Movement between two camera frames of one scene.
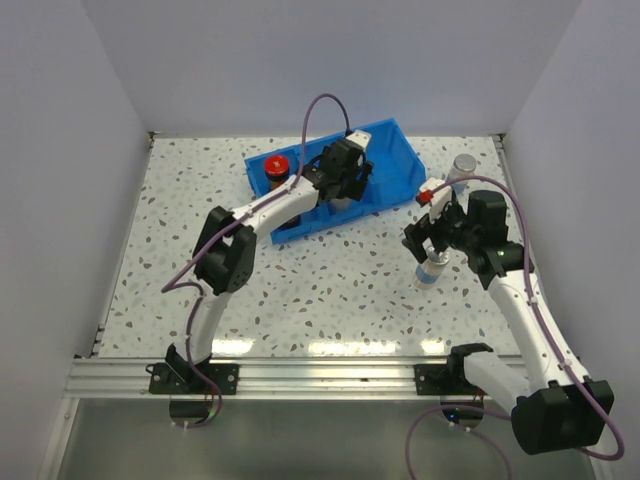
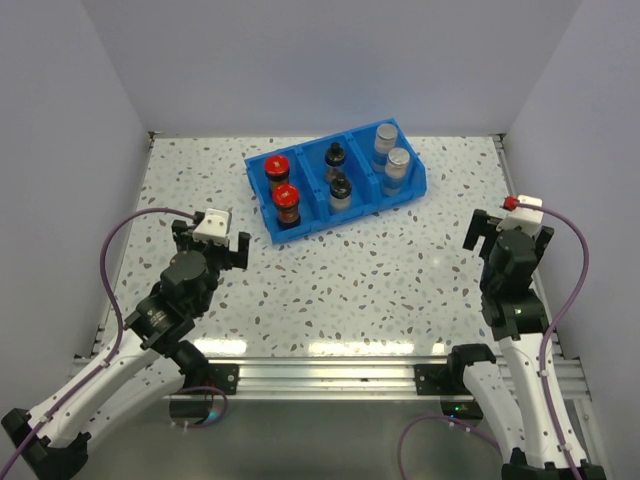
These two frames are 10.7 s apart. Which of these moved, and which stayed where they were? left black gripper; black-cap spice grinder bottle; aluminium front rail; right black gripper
Moved: right black gripper; left black gripper
Stayed: black-cap spice grinder bottle; aluminium front rail
